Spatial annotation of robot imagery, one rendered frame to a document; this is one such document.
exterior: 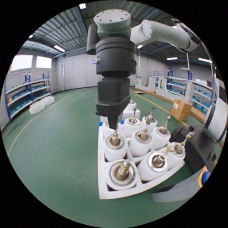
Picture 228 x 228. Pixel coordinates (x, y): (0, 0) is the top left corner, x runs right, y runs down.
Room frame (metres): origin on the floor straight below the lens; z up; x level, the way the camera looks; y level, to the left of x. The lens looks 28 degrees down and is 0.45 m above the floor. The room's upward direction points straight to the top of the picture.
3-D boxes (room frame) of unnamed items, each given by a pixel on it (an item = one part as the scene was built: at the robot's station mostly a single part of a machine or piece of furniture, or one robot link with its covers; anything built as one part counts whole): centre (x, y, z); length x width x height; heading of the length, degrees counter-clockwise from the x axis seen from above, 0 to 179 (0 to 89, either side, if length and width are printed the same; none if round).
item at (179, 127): (0.28, -0.57, 0.10); 0.20 x 0.05 x 0.20; 98
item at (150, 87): (3.86, -1.85, 0.45); 1.61 x 0.57 x 0.74; 8
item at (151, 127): (0.31, -0.22, 0.16); 0.10 x 0.10 x 0.18
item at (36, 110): (1.02, 2.17, 0.09); 0.39 x 0.39 x 0.18; 15
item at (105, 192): (0.18, -0.12, 0.09); 0.39 x 0.39 x 0.18; 8
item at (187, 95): (1.84, -2.13, 0.45); 1.45 x 0.57 x 0.74; 8
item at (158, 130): (0.19, -0.24, 0.25); 0.08 x 0.08 x 0.01
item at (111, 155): (0.16, 0.00, 0.16); 0.10 x 0.10 x 0.18
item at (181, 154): (0.08, -0.26, 0.25); 0.08 x 0.08 x 0.01
